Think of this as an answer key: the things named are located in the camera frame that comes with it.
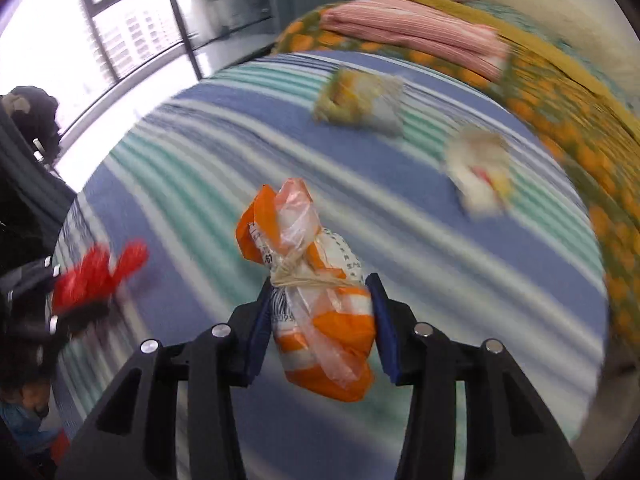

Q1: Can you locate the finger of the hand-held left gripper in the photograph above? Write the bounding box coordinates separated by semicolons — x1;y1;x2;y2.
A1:
45;300;112;337
0;257;61;292

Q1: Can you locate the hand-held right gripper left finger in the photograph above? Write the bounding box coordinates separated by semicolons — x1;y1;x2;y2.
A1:
55;280;276;480

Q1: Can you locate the red wrapper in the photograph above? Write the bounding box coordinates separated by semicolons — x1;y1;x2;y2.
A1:
50;240;150;313

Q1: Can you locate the red plastic object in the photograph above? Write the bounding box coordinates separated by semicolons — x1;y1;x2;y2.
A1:
50;430;71;466

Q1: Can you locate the black framed window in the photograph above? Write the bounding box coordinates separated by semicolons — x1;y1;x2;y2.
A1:
0;0;276;196

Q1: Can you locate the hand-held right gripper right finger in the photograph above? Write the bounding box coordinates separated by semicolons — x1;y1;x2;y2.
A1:
365;272;586;480

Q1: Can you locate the cream pillow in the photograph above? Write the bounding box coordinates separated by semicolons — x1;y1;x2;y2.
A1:
460;0;621;58

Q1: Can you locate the orange and white plastic packet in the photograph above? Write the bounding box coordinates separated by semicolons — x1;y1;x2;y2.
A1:
235;177;377;403

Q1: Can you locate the striped tablecloth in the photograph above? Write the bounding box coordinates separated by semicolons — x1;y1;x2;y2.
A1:
52;50;611;480

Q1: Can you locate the pink folded blanket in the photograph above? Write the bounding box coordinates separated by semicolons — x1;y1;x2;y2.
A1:
320;0;511;81

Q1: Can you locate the white crumpled wrapper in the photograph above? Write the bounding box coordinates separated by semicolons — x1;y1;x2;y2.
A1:
442;127;513;218

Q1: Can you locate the yellow wrapper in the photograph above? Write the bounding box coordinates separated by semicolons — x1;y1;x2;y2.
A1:
312;67;406;137

